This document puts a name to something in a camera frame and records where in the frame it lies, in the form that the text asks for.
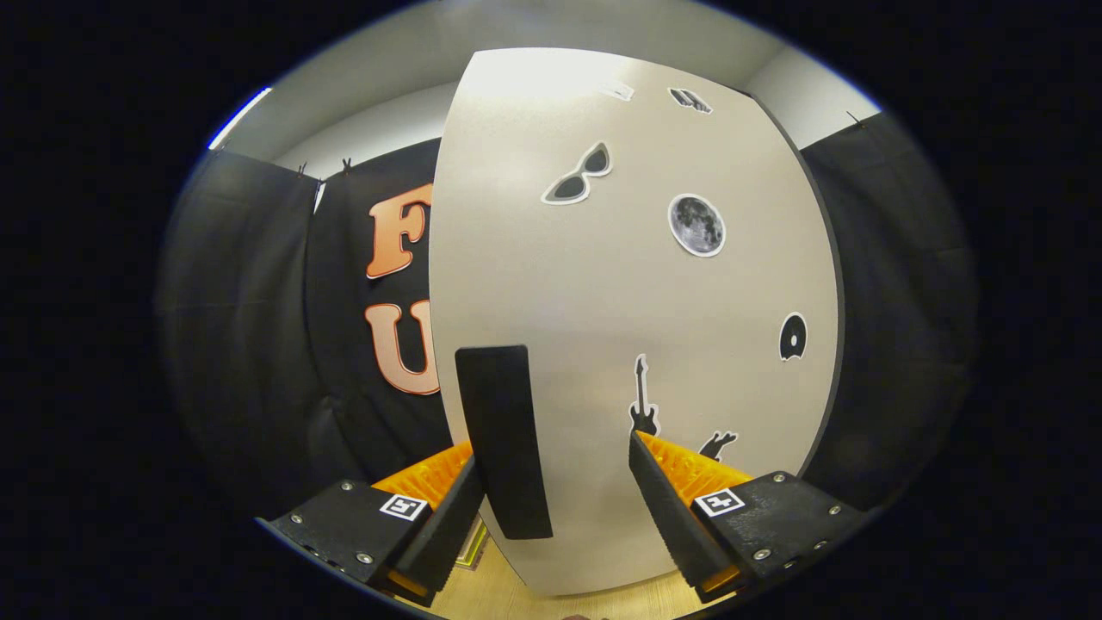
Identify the beige shoe cabinet door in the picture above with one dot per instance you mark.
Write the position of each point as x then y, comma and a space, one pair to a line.
603, 301

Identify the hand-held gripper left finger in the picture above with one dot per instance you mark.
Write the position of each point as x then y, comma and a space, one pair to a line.
452, 525

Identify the stack of books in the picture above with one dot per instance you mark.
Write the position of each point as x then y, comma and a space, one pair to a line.
473, 547

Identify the black backdrop cloth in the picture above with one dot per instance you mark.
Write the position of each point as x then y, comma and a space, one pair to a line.
241, 344

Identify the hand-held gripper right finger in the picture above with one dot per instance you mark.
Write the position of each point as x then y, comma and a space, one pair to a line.
671, 517

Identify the long ceiling light strip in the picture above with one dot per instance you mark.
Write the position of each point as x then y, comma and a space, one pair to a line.
239, 118

